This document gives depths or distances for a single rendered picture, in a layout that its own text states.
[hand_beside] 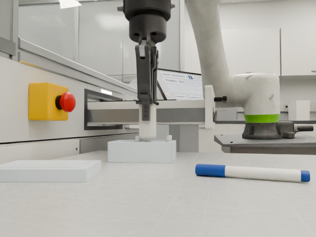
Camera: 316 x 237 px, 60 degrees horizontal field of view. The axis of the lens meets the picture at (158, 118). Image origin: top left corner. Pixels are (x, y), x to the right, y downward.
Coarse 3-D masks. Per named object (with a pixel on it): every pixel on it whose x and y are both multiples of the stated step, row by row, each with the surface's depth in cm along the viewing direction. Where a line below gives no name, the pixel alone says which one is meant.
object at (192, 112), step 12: (96, 108) 75; (108, 108) 74; (120, 108) 73; (132, 108) 72; (156, 108) 71; (168, 108) 70; (180, 108) 69; (192, 108) 69; (204, 108) 68; (96, 120) 74; (108, 120) 74; (120, 120) 73; (132, 120) 72; (156, 120) 71; (168, 120) 70; (180, 120) 69; (192, 120) 68; (204, 120) 68
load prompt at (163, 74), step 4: (160, 72) 172; (164, 72) 174; (168, 72) 176; (164, 76) 171; (168, 76) 173; (172, 76) 175; (176, 76) 177; (180, 76) 179; (184, 76) 181; (188, 76) 184; (192, 76) 186
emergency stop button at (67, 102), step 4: (68, 92) 54; (64, 96) 52; (68, 96) 53; (72, 96) 54; (60, 100) 52; (64, 100) 52; (68, 100) 53; (72, 100) 54; (60, 104) 54; (64, 104) 52; (68, 104) 53; (72, 104) 54; (64, 108) 53; (68, 108) 53; (72, 108) 54
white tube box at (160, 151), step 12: (108, 144) 52; (120, 144) 51; (132, 144) 51; (144, 144) 51; (156, 144) 51; (168, 144) 50; (108, 156) 52; (120, 156) 51; (132, 156) 51; (144, 156) 51; (156, 156) 50; (168, 156) 50
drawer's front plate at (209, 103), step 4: (208, 88) 66; (212, 88) 66; (208, 92) 66; (212, 92) 66; (208, 96) 66; (212, 96) 66; (208, 100) 66; (212, 100) 66; (208, 104) 66; (212, 104) 66; (208, 108) 66; (212, 108) 66; (208, 112) 66; (212, 112) 66; (208, 116) 66; (212, 116) 66; (208, 120) 66; (212, 120) 66; (208, 124) 66; (212, 124) 66; (208, 128) 66; (212, 128) 66
